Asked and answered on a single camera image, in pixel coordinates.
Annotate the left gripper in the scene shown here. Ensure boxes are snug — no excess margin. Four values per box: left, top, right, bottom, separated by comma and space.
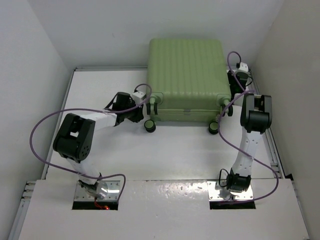
123, 99, 145, 123

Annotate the light green suitcase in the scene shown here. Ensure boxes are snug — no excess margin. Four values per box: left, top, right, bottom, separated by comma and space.
144, 38, 232, 135

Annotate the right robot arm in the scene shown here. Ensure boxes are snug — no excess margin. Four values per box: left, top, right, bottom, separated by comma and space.
222, 90, 272, 193

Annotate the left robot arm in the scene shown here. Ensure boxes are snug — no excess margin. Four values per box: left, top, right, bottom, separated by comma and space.
53, 90, 146, 199

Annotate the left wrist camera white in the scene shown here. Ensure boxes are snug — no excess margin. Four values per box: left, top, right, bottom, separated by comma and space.
131, 91, 146, 105

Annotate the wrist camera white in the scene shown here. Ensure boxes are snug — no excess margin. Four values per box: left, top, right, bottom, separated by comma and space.
131, 91, 146, 105
235, 62, 250, 73

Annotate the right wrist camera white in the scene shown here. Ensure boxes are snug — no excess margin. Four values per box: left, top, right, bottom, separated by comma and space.
235, 62, 250, 73

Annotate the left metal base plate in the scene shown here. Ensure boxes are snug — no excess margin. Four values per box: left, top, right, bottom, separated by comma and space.
74, 180, 120, 202

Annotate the metal base plate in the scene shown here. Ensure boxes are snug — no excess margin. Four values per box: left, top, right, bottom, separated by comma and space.
207, 180, 254, 203
74, 180, 120, 202

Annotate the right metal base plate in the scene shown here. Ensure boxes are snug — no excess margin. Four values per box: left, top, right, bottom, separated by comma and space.
207, 180, 254, 203

